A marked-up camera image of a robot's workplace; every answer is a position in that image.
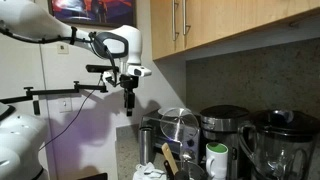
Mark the framed wall picture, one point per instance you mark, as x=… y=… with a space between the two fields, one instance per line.
x=100 y=10

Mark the silver toaster oven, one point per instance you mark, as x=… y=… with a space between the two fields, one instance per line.
x=156 y=120

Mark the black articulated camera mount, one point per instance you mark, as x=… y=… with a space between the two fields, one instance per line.
x=90 y=87

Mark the wooden spatula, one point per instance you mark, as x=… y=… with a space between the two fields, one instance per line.
x=169 y=156

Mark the stainless steel flask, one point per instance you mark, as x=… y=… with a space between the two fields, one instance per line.
x=146 y=146

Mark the glass blender jar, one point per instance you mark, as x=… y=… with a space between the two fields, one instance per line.
x=283 y=146

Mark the small white wall outlet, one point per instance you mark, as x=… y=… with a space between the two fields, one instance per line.
x=62 y=48

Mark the white mug green inside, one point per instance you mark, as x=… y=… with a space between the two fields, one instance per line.
x=216 y=163

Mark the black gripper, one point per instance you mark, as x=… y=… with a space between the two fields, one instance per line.
x=129 y=82

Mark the white light switch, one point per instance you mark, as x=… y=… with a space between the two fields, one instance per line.
x=65 y=104

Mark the wooden wall cabinet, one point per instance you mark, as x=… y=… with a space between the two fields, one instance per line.
x=233 y=16

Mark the black steel coffee maker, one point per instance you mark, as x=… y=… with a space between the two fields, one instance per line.
x=223 y=123

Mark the black kitchen utensil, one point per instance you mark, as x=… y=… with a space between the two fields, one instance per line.
x=181 y=176

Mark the white crumpled cloth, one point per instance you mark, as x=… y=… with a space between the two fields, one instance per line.
x=146 y=171

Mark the glass lid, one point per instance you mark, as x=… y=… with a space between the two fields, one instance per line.
x=173 y=123

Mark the black bar camera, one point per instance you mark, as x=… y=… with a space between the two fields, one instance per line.
x=100 y=68

